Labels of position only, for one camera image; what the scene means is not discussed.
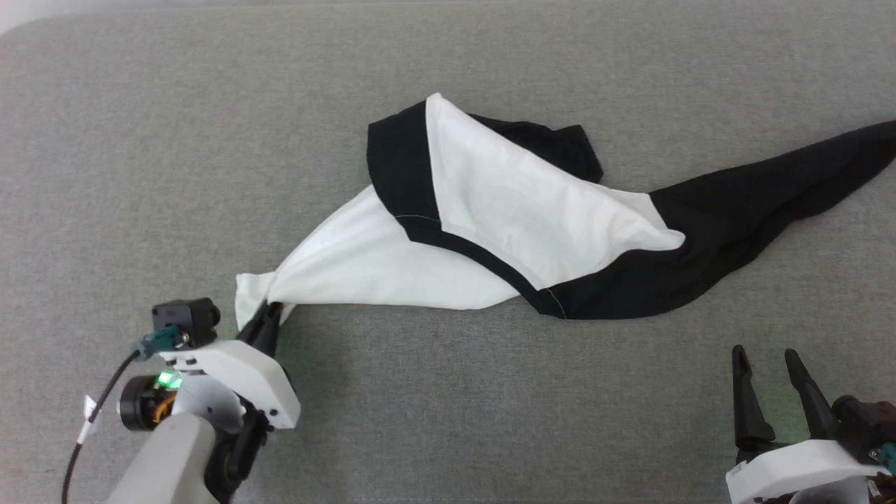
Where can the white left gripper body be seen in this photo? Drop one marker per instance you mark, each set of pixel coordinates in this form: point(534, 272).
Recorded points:
point(238, 367)

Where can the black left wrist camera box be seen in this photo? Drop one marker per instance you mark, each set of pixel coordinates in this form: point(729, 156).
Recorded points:
point(185, 318)

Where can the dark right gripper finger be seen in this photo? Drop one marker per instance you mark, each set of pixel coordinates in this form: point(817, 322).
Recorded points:
point(752, 413)
point(815, 409)

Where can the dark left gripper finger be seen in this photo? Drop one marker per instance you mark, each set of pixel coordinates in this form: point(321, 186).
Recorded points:
point(256, 329)
point(274, 329)

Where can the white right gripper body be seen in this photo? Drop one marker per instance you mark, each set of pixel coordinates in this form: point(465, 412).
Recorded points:
point(784, 469)

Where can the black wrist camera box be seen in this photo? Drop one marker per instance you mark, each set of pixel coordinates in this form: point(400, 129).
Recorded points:
point(185, 318)
point(864, 420)

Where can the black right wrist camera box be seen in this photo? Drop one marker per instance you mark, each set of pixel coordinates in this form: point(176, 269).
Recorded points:
point(864, 420)

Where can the black and white shirt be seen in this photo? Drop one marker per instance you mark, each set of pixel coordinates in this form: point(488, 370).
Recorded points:
point(518, 196)

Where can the grey-green fabric sofa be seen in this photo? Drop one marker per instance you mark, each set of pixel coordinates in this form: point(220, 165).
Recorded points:
point(448, 392)

